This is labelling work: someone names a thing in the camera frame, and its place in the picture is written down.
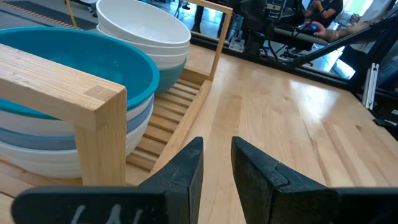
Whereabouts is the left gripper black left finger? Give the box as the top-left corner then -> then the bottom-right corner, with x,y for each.
11,136 -> 205,224

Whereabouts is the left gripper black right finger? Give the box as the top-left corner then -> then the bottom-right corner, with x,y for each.
230,136 -> 398,224

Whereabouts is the small grey-blue bowl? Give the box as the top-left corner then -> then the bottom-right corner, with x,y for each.
0,98 -> 155,152

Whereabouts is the white ceramic bowl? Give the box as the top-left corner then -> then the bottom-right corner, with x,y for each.
95,24 -> 191,57
146,51 -> 190,70
0,110 -> 154,179
95,0 -> 192,48
0,93 -> 155,138

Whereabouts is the large teal bowl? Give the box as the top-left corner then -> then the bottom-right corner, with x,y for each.
0,26 -> 161,121

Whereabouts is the wooden slatted shelf rack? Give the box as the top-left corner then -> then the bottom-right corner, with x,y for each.
0,0 -> 234,224

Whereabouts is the dark green bowl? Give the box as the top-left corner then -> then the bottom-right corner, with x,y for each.
154,58 -> 188,96

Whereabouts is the person's hand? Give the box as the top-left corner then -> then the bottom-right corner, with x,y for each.
306,21 -> 327,39

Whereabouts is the person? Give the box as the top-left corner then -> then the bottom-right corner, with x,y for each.
323,0 -> 398,52
305,0 -> 345,29

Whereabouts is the silver aluminium bracket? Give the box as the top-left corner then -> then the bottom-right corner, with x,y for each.
361,62 -> 381,111

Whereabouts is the yellow hanging cable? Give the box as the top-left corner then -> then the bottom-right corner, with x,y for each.
64,0 -> 78,29

